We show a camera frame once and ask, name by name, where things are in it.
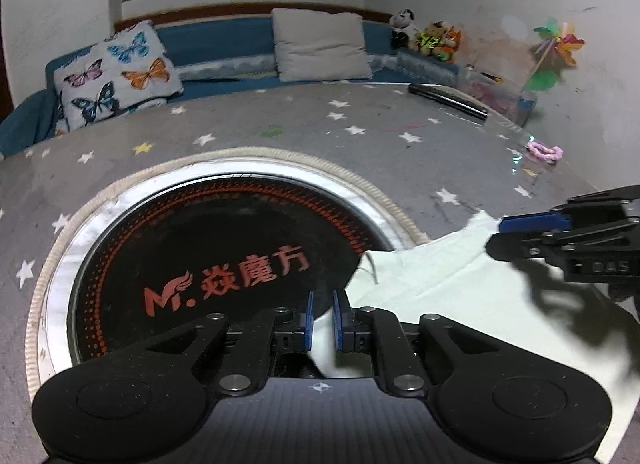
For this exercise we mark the light green shirt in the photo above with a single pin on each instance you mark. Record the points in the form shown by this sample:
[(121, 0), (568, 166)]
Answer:
[(450, 289)]

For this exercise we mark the clear plastic storage box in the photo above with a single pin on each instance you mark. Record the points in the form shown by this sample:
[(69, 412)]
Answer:
[(500, 96)]

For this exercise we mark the colourful pinwheel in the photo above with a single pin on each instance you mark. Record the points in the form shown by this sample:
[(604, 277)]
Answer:
[(565, 44)]

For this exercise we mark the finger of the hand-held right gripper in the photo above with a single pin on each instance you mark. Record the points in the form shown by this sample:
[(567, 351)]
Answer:
[(530, 223), (510, 246)]

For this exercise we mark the brown bear plush toy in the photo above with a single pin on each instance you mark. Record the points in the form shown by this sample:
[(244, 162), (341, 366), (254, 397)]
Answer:
[(432, 39)]

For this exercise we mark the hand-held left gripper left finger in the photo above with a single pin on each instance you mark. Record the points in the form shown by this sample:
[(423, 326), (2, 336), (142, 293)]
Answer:
[(309, 318)]

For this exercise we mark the butterfly print pillow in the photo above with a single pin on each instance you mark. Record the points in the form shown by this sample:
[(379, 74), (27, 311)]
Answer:
[(115, 76)]

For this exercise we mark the grey star tablecloth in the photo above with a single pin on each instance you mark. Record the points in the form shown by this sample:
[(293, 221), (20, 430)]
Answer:
[(400, 174)]

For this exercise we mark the panda plush toy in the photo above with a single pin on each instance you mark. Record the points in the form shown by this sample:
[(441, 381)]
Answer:
[(404, 26)]

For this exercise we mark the round black table heater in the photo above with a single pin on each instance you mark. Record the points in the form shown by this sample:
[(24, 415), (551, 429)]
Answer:
[(200, 244)]

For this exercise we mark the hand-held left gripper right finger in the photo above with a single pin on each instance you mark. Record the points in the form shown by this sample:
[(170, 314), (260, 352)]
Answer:
[(338, 318)]

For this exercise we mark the blue cushioned bench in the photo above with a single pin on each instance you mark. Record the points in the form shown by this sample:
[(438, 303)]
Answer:
[(220, 44)]

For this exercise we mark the orange fox plush toy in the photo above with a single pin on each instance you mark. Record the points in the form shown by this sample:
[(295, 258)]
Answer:
[(452, 44)]

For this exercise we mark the long black remote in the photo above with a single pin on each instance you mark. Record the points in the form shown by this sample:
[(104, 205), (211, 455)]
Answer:
[(450, 100)]

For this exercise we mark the beige pillow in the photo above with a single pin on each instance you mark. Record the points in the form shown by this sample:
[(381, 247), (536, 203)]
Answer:
[(320, 46)]

